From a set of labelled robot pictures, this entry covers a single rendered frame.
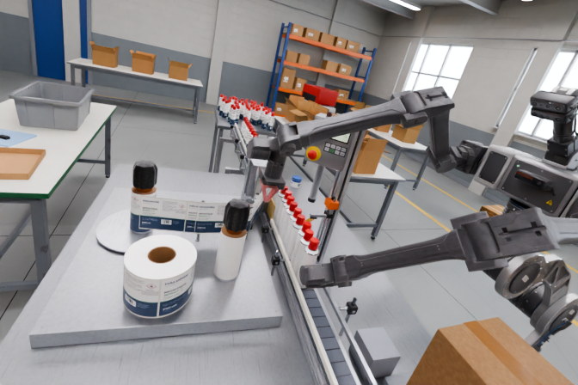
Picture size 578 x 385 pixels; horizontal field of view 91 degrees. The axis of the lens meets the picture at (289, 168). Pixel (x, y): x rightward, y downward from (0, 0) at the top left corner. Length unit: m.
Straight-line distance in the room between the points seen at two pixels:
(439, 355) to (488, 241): 0.36
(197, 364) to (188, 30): 7.93
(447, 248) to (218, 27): 8.01
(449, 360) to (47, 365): 0.97
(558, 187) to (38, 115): 2.86
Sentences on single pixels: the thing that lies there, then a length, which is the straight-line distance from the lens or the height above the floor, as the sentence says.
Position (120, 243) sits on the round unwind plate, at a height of 0.89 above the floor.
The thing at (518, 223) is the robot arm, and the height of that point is 1.47.
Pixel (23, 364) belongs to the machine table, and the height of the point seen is 0.83.
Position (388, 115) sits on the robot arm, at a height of 1.57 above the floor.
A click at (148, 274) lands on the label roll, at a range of 0.92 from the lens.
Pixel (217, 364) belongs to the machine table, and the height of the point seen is 0.83.
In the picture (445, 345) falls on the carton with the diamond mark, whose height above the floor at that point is 1.10.
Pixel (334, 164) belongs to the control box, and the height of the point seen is 1.31.
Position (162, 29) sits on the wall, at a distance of 8.41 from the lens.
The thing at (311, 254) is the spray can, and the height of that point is 1.04.
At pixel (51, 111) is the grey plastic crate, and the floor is 0.93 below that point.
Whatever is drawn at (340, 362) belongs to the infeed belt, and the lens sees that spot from 1.01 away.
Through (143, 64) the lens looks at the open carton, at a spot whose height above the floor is 0.94.
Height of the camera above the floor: 1.65
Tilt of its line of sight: 20 degrees down
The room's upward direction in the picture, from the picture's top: 14 degrees clockwise
